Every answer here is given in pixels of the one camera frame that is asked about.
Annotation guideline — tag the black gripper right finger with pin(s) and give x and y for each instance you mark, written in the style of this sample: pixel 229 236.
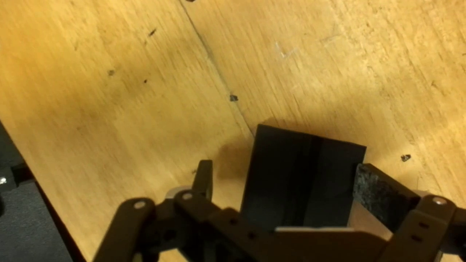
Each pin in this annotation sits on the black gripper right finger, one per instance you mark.
pixel 412 223

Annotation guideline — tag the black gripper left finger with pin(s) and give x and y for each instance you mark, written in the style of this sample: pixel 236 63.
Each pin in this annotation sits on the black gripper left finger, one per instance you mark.
pixel 164 228

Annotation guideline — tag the black grooved track piece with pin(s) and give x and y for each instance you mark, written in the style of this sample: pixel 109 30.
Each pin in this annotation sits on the black grooved track piece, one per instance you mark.
pixel 300 180

